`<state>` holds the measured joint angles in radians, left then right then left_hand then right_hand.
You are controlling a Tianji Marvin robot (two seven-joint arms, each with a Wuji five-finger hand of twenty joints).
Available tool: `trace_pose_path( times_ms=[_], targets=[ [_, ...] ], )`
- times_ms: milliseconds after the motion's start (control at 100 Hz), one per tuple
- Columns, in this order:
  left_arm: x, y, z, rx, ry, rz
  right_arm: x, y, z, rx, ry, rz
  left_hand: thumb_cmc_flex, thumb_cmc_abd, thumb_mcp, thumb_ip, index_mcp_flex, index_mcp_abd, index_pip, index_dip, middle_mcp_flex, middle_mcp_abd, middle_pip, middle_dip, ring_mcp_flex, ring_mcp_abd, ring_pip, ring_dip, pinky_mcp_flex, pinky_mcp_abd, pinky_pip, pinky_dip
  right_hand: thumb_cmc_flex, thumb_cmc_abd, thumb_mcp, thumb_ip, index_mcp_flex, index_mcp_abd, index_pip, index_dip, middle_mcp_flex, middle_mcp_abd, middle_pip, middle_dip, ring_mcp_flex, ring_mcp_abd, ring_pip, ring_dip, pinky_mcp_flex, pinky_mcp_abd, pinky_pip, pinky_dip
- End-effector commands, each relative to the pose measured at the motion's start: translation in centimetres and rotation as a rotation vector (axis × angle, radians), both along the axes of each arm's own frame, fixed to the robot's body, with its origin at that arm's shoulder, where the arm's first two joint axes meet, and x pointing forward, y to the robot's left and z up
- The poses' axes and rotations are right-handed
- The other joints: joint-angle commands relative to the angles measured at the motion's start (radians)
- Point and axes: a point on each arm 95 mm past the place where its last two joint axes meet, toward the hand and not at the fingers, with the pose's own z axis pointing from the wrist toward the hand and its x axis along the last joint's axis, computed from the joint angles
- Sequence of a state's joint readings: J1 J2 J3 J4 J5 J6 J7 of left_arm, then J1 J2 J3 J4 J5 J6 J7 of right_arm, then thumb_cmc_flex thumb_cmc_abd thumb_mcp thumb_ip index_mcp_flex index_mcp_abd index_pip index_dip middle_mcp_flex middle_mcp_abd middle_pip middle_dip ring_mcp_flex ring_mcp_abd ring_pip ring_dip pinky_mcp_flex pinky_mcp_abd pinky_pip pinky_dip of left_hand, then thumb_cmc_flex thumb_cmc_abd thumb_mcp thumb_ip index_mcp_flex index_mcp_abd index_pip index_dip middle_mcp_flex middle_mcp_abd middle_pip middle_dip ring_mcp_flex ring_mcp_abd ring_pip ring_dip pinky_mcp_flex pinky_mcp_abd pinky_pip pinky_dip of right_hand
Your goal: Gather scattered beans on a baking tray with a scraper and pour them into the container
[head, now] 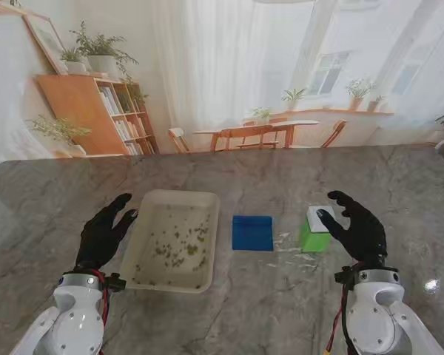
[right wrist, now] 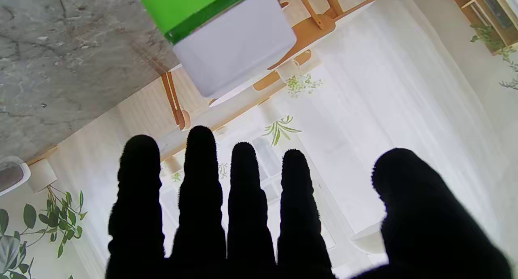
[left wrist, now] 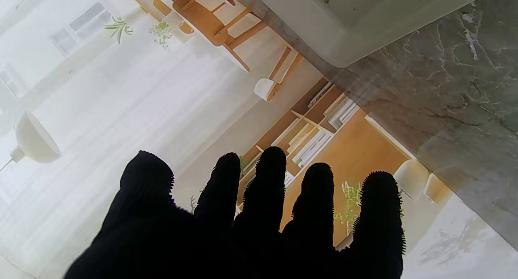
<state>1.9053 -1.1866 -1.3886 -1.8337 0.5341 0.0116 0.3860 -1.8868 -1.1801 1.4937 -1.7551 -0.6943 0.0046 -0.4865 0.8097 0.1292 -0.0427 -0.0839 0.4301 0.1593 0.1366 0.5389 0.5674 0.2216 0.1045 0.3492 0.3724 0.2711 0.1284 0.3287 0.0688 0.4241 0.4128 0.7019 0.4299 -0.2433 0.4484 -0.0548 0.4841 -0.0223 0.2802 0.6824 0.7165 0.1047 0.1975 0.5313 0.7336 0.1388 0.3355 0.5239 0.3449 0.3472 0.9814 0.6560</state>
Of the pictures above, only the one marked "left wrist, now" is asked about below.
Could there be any cream baking tray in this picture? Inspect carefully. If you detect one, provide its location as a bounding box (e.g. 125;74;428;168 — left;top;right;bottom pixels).
248;0;500;68

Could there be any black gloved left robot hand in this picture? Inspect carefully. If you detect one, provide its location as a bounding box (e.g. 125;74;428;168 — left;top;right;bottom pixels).
63;146;406;279

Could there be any printed room backdrop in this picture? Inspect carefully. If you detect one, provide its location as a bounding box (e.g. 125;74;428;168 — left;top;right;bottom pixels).
0;0;518;279

